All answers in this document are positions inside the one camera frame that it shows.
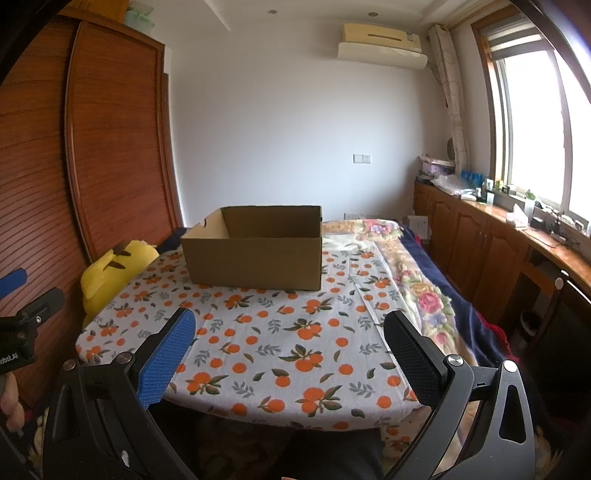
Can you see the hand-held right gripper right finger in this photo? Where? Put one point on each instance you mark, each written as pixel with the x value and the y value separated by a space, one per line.
pixel 415 355

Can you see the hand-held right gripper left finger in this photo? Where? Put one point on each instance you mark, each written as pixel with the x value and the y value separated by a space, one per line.
pixel 168 360

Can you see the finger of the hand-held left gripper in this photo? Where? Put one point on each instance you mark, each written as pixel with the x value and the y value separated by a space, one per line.
pixel 11 282
pixel 44 304

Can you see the brown cardboard box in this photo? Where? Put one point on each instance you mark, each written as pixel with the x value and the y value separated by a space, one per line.
pixel 258 263

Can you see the person's left hand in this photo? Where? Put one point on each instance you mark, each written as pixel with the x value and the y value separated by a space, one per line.
pixel 11 401

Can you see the yellow plush toy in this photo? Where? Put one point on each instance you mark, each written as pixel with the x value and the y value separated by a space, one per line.
pixel 111 272

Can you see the orange fruit print tablecloth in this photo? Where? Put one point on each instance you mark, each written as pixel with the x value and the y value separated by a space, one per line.
pixel 277 341

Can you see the wooden slatted wardrobe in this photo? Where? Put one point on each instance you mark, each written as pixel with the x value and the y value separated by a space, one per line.
pixel 46 161

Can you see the small white box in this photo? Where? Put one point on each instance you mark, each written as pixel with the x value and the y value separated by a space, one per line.
pixel 418 227

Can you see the wooden counter cabinet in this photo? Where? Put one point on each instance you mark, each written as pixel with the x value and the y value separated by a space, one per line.
pixel 475 240

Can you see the white tissue pack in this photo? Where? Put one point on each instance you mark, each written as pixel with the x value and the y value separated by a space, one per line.
pixel 517 216

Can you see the white plastic bag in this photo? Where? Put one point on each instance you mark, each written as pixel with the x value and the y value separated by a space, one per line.
pixel 455 183

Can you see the row of blue bottles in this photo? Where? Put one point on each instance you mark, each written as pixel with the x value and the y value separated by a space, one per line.
pixel 471 177

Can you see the stack of pink boxes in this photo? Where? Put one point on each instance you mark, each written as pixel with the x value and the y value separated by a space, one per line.
pixel 436 167

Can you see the patterned beige curtain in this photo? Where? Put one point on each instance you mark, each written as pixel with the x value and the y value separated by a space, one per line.
pixel 450 92

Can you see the wooden framed window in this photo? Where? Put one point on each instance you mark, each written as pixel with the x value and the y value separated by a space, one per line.
pixel 535 115

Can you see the green plastic containers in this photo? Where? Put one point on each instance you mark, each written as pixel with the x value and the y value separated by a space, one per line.
pixel 141 16

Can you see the white wall socket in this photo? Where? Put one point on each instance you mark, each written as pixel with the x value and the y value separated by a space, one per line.
pixel 354 215

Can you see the white wall switch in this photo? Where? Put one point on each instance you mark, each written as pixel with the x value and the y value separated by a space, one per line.
pixel 362 158

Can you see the wall air conditioner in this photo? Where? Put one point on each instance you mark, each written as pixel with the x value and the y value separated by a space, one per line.
pixel 381 48

